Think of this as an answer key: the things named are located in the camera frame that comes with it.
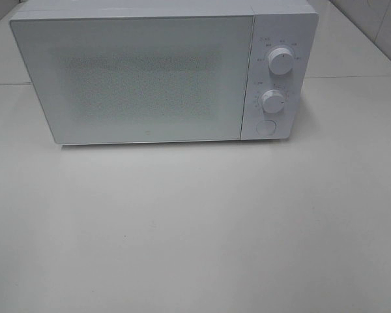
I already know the white timer knob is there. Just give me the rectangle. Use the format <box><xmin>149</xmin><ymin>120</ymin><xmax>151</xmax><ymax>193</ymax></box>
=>
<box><xmin>259</xmin><ymin>89</ymin><xmax>285</xmax><ymax>113</ymax></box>

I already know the white microwave oven body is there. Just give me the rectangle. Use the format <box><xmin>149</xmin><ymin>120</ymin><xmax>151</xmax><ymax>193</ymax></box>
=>
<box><xmin>9</xmin><ymin>1</ymin><xmax>319</xmax><ymax>140</ymax></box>

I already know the white microwave door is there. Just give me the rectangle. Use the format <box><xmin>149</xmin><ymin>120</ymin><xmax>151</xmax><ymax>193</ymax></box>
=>
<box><xmin>10</xmin><ymin>16</ymin><xmax>253</xmax><ymax>145</ymax></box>

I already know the round white door button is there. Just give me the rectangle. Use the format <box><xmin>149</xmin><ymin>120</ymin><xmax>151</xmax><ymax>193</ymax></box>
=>
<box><xmin>256</xmin><ymin>120</ymin><xmax>276</xmax><ymax>137</ymax></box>

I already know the upper white power knob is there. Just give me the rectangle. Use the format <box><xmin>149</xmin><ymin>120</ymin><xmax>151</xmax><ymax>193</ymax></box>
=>
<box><xmin>268</xmin><ymin>47</ymin><xmax>294</xmax><ymax>75</ymax></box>

